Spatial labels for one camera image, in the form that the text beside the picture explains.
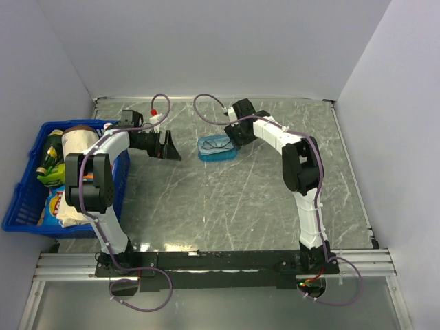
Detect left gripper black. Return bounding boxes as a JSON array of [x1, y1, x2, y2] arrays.
[[131, 129, 182, 162]]

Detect blue translucent glasses case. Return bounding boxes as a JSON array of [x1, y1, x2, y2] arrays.
[[197, 135, 238, 162]]

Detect black thin sunglasses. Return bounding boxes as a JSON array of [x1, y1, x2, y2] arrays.
[[200, 137, 235, 152]]

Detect light blue cleaning cloth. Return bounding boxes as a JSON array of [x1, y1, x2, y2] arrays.
[[201, 136, 233, 153]]

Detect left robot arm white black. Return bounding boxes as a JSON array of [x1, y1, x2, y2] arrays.
[[64, 110, 182, 276]]

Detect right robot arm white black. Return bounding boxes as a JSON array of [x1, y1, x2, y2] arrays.
[[223, 98, 329, 274]]

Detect brown white paper bag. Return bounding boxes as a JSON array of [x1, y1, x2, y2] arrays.
[[61, 125, 99, 161]]

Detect dark green glass bottle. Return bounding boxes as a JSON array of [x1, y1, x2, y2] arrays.
[[36, 129, 64, 176]]

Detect lime green snack pack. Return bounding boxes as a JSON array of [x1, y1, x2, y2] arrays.
[[37, 163, 65, 187]]

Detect blue yellow chips bag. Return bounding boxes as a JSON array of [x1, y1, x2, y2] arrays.
[[37, 186, 65, 227]]

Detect blue plastic basket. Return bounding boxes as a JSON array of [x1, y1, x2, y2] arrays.
[[2, 119, 130, 239]]

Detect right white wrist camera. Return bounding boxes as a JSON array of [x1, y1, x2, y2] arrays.
[[223, 107, 237, 122]]

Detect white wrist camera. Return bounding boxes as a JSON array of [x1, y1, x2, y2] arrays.
[[223, 107, 237, 122], [148, 109, 167, 133]]

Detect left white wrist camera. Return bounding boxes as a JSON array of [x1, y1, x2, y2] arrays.
[[148, 109, 167, 133]]

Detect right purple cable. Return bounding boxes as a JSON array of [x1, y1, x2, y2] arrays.
[[192, 93, 364, 307]]

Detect purple cable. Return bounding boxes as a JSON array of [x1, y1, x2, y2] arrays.
[[78, 93, 174, 313], [192, 93, 364, 307]]

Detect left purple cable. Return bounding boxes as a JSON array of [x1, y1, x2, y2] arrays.
[[78, 93, 174, 313]]

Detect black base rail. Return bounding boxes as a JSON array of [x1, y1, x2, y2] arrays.
[[95, 250, 340, 292]]

